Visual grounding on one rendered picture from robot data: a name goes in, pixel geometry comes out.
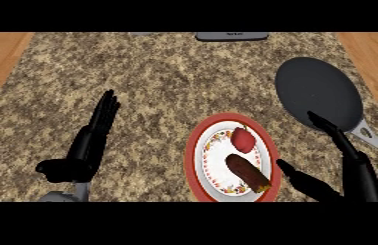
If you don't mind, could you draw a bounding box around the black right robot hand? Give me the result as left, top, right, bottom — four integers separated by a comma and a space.
274, 110, 378, 203

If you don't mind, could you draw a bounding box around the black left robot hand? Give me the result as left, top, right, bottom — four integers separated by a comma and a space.
34, 89, 122, 184

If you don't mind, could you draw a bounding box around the dark grey frying pan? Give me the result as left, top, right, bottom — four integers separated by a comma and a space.
273, 56, 378, 149

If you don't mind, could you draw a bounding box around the red bell pepper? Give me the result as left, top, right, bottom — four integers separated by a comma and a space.
229, 124, 257, 154

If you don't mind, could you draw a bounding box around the red-rimmed white floral plate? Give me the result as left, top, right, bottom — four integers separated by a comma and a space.
183, 112, 283, 203

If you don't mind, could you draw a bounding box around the brown elongated vegetable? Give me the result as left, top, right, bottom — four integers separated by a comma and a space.
224, 153, 273, 194

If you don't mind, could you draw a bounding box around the grey flat appliance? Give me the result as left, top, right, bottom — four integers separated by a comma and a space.
195, 31, 270, 42

